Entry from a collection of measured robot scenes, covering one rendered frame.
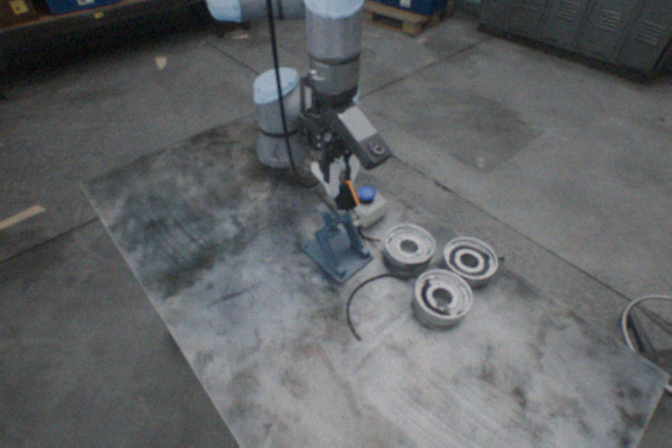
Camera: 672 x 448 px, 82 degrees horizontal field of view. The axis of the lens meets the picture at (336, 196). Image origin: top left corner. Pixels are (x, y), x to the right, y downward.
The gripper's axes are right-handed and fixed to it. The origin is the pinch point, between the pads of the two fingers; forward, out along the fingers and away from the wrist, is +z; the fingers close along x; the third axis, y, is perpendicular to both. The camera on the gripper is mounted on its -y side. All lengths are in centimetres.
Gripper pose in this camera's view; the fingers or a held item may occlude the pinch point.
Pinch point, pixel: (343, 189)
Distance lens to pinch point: 70.5
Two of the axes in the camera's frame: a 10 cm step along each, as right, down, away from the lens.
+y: -6.8, -5.0, 5.4
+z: 0.0, 7.3, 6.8
